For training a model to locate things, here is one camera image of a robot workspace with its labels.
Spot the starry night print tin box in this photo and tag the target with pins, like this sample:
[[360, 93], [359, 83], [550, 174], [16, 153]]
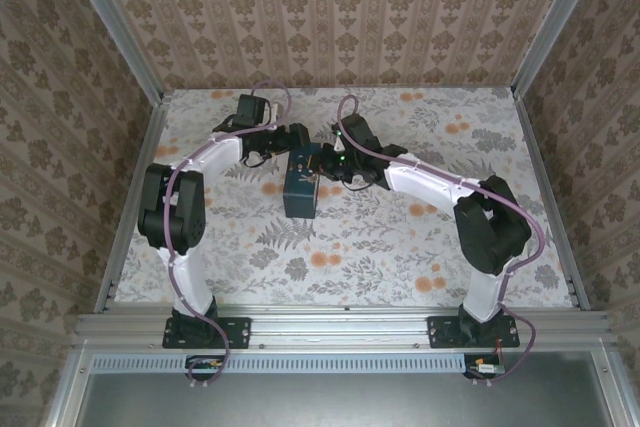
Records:
[[300, 199]]

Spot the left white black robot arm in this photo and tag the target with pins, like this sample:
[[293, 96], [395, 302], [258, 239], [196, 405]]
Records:
[[215, 157]]

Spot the aluminium frame post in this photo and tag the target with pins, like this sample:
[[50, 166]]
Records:
[[115, 22], [558, 22]]

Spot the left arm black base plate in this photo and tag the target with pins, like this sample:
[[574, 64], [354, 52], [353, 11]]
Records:
[[237, 332]]

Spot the wide aluminium frame rail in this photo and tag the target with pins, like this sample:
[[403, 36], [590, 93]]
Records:
[[340, 327]]

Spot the small silver padlock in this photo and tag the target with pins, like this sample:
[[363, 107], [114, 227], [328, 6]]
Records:
[[299, 166]]

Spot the floral table cover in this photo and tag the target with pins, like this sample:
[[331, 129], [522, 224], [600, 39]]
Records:
[[350, 272]]

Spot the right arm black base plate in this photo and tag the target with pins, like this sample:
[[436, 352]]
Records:
[[442, 332]]

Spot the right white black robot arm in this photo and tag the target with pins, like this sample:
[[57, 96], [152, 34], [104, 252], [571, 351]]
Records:
[[425, 184]]

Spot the grey metal sheet panel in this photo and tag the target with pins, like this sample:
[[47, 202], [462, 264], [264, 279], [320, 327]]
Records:
[[325, 402]]

